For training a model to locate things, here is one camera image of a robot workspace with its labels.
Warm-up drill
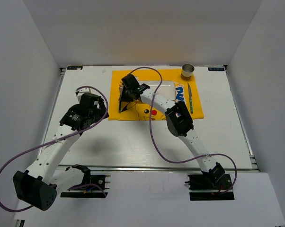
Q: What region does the fork with teal handle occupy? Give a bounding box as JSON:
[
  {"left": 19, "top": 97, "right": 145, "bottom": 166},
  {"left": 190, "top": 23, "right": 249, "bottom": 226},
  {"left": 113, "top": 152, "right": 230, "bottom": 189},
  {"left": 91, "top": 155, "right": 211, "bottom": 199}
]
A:
[{"left": 118, "top": 81, "right": 124, "bottom": 114}]

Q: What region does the white rectangular plate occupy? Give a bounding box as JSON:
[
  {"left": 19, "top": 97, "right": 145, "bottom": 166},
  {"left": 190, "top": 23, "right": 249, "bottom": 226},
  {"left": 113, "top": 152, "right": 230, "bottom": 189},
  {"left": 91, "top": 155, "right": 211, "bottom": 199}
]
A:
[{"left": 139, "top": 80, "right": 176, "bottom": 101}]

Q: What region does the yellow printed cloth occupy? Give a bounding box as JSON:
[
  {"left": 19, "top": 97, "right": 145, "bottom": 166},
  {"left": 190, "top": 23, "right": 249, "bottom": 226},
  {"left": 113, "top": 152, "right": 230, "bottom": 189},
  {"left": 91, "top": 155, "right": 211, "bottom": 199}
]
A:
[{"left": 109, "top": 69, "right": 204, "bottom": 121}]

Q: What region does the knife with teal handle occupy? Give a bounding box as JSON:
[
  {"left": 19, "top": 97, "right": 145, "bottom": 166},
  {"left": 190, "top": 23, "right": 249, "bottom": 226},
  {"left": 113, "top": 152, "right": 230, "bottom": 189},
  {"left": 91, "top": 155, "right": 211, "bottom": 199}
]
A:
[{"left": 187, "top": 83, "right": 194, "bottom": 114}]

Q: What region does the cup with wooden base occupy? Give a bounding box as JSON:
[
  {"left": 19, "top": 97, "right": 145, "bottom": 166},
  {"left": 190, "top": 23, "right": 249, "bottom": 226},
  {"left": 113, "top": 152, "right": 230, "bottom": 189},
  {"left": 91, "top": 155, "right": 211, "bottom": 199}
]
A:
[{"left": 181, "top": 64, "right": 195, "bottom": 80}]

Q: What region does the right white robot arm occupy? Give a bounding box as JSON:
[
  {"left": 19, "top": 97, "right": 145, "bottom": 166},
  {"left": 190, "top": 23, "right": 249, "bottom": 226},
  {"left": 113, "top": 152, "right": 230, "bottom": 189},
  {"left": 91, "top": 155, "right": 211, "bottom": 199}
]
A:
[{"left": 120, "top": 74, "right": 225, "bottom": 189}]

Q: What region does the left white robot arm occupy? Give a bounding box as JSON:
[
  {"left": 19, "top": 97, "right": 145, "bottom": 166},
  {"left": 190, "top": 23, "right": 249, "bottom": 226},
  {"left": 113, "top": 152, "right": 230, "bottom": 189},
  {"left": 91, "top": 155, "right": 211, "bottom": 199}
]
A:
[{"left": 13, "top": 88, "right": 109, "bottom": 211}]

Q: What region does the left blue corner label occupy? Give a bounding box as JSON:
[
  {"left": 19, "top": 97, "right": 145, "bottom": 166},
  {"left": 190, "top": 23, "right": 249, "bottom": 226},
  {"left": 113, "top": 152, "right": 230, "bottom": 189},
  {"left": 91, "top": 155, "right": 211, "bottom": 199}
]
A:
[{"left": 66, "top": 66, "right": 83, "bottom": 70}]

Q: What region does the blue corner label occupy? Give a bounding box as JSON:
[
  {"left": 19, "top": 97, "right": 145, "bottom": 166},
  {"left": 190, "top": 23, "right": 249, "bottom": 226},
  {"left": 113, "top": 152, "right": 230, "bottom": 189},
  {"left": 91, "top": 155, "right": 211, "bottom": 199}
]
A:
[
  {"left": 208, "top": 67, "right": 225, "bottom": 71},
  {"left": 66, "top": 66, "right": 83, "bottom": 70}
]

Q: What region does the right blue corner label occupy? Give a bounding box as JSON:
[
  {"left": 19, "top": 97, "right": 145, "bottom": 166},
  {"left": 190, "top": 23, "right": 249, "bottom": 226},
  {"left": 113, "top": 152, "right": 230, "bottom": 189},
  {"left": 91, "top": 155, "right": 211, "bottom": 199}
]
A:
[{"left": 208, "top": 67, "right": 225, "bottom": 71}]

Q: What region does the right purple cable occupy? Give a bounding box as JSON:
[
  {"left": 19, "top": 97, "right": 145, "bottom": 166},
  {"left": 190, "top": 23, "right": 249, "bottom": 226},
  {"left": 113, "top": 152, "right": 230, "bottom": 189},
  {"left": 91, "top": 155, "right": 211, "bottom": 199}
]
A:
[{"left": 128, "top": 67, "right": 238, "bottom": 194}]

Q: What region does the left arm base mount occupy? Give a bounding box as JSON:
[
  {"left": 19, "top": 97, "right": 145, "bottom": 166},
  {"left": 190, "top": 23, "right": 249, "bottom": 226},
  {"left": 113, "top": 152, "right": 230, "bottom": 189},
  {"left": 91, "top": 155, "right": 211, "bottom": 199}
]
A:
[{"left": 60, "top": 165, "right": 111, "bottom": 199}]

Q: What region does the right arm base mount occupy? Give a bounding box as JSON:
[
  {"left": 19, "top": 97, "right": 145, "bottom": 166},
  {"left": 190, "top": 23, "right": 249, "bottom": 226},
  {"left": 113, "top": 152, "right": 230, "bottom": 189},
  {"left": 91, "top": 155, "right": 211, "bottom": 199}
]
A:
[{"left": 185, "top": 174, "right": 235, "bottom": 201}]

